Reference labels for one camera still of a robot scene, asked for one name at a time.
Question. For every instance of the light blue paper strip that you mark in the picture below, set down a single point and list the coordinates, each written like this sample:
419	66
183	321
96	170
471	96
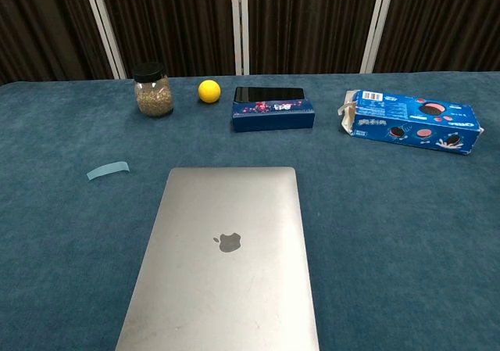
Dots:
107	170

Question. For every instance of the blue velvet tablecloth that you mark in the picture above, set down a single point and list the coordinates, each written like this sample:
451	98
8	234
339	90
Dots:
390	230

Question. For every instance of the yellow ball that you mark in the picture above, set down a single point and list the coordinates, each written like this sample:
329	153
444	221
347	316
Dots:
209	91

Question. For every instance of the dark blue rectangular box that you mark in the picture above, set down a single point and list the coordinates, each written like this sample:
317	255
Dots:
273	120

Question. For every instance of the black smartphone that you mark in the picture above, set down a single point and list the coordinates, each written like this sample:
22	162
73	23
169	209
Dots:
269	93

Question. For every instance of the silver laptop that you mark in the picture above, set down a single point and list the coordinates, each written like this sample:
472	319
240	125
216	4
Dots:
226	288

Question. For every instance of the glass jar with black lid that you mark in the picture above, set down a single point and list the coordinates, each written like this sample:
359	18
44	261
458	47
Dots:
153	97

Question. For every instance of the dark fabric screen panel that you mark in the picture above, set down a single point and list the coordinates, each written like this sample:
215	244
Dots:
176	22
308	22
39	22
441	22

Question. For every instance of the blue Oreo cookie box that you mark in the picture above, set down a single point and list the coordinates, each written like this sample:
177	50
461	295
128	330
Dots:
414	126

